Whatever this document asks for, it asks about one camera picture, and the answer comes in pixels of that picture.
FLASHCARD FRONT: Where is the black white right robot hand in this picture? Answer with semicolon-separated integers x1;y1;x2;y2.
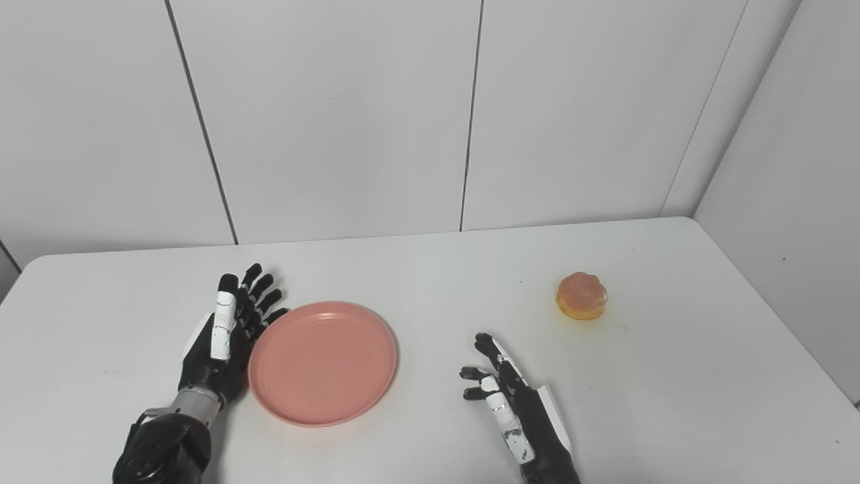
460;332;583;484

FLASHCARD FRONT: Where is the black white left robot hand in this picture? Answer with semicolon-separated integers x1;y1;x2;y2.
177;263;290;409

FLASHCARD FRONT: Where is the pink round plate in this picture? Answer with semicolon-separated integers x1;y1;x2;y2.
248;301;399;428

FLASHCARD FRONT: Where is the orange cream puff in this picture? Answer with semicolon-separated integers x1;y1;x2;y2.
555;272;609;321

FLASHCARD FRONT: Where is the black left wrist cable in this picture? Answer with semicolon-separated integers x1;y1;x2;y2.
128;407;170;446

